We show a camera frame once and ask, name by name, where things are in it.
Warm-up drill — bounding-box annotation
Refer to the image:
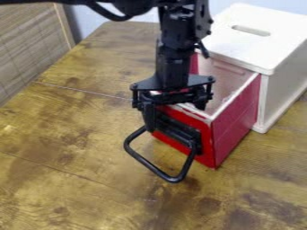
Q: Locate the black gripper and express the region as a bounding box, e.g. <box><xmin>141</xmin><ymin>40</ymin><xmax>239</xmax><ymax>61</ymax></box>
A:
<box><xmin>129</xmin><ymin>42</ymin><xmax>215</xmax><ymax>132</ymax></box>

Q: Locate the red wooden drawer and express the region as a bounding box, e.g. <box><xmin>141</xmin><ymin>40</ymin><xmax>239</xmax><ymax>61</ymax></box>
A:
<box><xmin>159</xmin><ymin>53</ymin><xmax>262</xmax><ymax>169</ymax></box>

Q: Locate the black metal drawer handle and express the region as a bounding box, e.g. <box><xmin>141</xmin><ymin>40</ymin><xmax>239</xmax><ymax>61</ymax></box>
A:
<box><xmin>123</xmin><ymin>115</ymin><xmax>203</xmax><ymax>183</ymax></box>

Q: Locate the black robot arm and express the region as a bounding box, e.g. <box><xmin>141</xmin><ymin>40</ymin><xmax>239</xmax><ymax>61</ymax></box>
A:
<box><xmin>0</xmin><ymin>0</ymin><xmax>215</xmax><ymax>131</ymax></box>

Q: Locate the white wooden cabinet box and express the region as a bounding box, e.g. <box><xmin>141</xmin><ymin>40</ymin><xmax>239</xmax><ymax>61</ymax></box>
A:
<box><xmin>203</xmin><ymin>3</ymin><xmax>307</xmax><ymax>133</ymax></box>

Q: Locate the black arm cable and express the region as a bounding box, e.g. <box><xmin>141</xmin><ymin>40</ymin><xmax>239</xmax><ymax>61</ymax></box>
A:
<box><xmin>85</xmin><ymin>1</ymin><xmax>136</xmax><ymax>22</ymax></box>

